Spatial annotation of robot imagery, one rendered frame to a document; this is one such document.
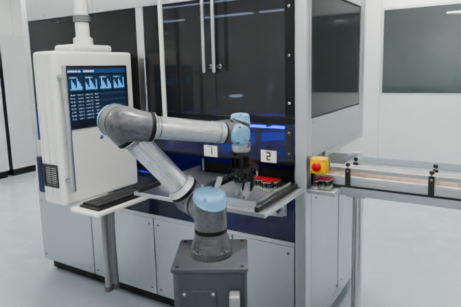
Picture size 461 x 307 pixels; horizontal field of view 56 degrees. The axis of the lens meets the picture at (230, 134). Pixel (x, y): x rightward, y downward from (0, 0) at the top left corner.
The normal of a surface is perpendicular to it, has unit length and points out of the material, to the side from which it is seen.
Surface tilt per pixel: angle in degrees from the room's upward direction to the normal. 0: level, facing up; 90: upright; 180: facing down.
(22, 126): 90
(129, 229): 90
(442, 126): 90
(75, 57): 90
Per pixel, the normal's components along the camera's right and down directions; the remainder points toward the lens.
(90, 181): 0.84, 0.06
